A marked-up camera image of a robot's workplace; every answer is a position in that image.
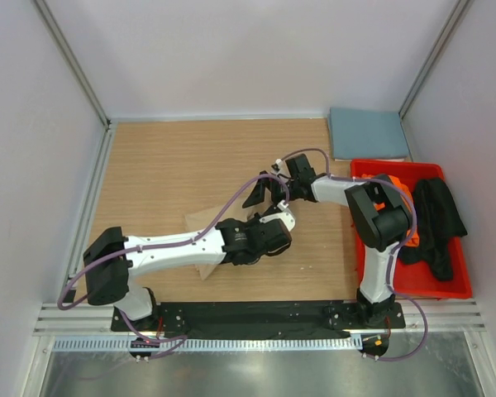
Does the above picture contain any left aluminium frame post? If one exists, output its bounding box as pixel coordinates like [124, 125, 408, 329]
[31, 0, 111, 130]

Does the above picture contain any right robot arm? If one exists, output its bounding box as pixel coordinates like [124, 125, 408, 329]
[242, 151, 417, 328]

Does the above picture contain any orange t shirt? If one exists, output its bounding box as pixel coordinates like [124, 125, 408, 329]
[345, 174, 419, 251]

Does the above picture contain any right aluminium frame post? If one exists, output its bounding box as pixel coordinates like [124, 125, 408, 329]
[398, 0, 474, 121]

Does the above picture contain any aluminium frame post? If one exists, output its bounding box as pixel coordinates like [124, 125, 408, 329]
[31, 0, 111, 130]
[398, 0, 474, 121]

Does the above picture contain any red plastic bin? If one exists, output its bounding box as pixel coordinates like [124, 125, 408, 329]
[351, 160, 473, 299]

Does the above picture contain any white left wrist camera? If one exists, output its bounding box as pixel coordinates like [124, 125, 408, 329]
[259, 207, 296, 232]

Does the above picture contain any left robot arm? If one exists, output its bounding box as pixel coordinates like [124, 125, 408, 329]
[83, 213, 296, 331]

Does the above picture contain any folded blue t shirt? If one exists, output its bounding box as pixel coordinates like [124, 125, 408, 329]
[327, 108, 409, 160]

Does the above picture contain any slotted cable duct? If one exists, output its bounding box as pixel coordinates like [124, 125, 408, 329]
[52, 334, 362, 354]

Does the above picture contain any beige t shirt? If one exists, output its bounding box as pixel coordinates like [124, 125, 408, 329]
[184, 201, 260, 280]

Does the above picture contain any black t shirt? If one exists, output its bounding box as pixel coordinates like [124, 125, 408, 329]
[398, 178, 468, 282]

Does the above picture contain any aluminium front rail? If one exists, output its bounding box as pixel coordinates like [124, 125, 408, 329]
[33, 299, 485, 337]

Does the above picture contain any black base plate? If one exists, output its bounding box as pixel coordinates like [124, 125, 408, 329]
[130, 300, 406, 333]

